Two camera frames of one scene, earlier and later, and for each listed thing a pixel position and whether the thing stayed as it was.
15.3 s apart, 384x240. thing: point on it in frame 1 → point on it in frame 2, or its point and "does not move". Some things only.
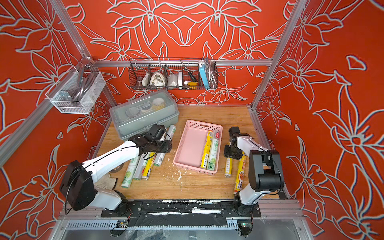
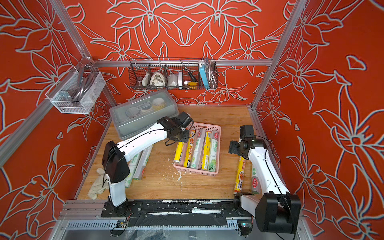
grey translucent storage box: (137, 116) does not move
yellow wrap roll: (207, 149) → (188, 158)
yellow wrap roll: (229, 164) → (206, 151)
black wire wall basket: (173, 74) does not move
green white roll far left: (126, 181) does not move
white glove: (106, 182) does not move
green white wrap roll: (213, 156) does not move
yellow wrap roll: (148, 166) → (179, 152)
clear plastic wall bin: (77, 92) does not move
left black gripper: (168, 146) → (186, 139)
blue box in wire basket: (203, 72) does not move
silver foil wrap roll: (170, 131) → (198, 150)
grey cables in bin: (85, 82) does not move
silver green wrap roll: (137, 173) does not move
